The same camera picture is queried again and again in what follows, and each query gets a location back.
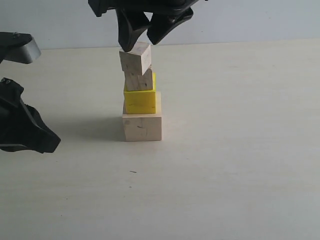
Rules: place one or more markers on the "yellow cube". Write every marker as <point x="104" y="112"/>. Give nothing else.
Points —
<point x="141" y="101"/>

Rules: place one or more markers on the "medium small wooden cube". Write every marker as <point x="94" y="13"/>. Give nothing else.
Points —
<point x="135" y="82"/>

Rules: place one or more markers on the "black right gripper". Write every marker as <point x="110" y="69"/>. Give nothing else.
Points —
<point x="132" y="21"/>

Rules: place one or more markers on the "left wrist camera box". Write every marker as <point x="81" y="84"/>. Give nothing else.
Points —
<point x="18" y="47"/>

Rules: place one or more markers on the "large light wooden cube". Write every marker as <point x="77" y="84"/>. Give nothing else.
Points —
<point x="143" y="127"/>

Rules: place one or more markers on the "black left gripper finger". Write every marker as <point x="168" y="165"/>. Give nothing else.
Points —
<point x="21" y="125"/>

